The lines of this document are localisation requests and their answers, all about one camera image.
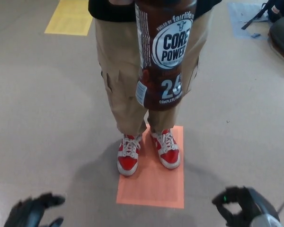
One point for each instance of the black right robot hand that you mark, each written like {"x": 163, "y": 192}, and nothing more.
{"x": 253, "y": 203}

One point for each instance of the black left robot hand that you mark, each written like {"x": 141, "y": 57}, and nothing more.
{"x": 26, "y": 212}

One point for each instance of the brown protein shake bottle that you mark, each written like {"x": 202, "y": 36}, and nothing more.
{"x": 165, "y": 71}

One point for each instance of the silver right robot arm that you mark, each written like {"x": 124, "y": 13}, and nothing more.
{"x": 271, "y": 221}

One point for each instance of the person's left red white sneaker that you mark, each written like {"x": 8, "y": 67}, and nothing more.
{"x": 170, "y": 158}

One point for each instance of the person's red white sneaker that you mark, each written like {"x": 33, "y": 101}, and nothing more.
{"x": 127, "y": 163}
{"x": 170, "y": 158}

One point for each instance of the person's right red white sneaker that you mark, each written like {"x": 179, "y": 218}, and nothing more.
{"x": 127, "y": 163}

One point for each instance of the orange floor sheet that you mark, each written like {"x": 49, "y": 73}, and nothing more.
{"x": 151, "y": 189}

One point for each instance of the khaki cargo trousers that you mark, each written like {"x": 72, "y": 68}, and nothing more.
{"x": 118, "y": 82}

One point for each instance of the blue tape scrap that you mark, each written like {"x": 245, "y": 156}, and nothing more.
{"x": 255, "y": 35}

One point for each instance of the blue floor sheet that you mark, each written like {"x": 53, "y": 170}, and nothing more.
{"x": 237, "y": 16}

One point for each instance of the yellow floor sheet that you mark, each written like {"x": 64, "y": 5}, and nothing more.
{"x": 68, "y": 19}

